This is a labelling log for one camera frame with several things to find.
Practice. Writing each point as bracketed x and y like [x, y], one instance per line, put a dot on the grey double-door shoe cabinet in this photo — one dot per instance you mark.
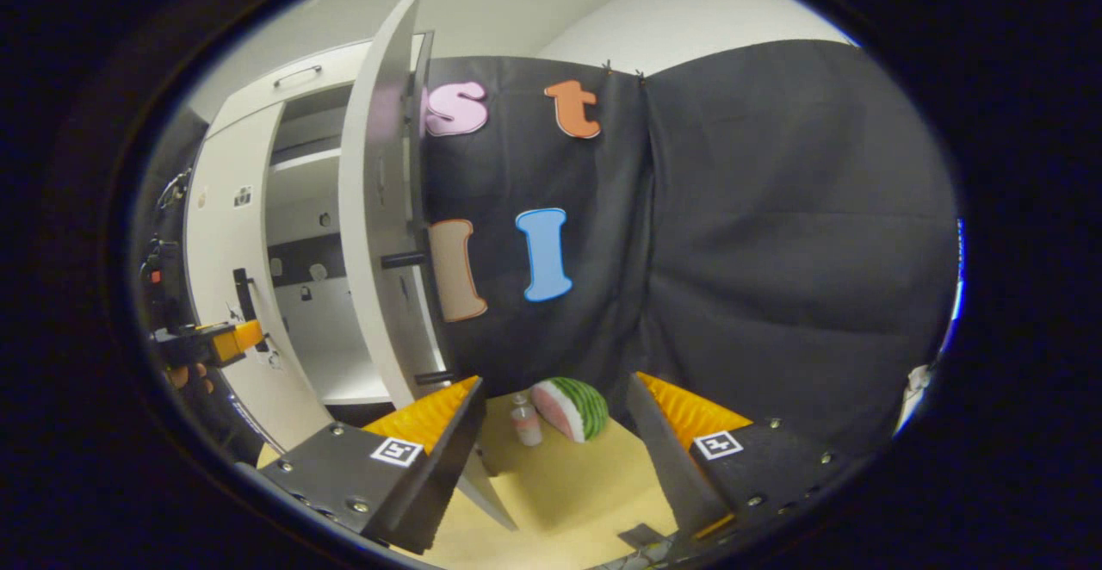
[310, 200]

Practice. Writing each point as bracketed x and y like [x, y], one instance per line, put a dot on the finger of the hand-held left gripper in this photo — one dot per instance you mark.
[194, 346]

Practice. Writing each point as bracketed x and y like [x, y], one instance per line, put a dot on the small dark flat object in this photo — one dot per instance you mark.
[641, 536]

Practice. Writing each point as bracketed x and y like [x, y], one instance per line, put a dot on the grey cabinet door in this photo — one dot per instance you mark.
[224, 243]
[374, 208]

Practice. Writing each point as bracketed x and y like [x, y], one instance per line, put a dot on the small clear plastic bottle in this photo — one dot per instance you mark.
[526, 424]

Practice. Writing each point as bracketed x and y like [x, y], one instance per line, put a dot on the watermelon slice toy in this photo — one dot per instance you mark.
[572, 406]

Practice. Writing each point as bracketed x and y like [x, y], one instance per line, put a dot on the white object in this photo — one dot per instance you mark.
[914, 393]

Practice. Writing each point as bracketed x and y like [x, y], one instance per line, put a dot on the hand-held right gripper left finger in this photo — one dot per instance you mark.
[448, 467]

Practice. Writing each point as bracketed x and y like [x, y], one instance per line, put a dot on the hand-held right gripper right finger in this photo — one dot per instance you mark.
[663, 458]

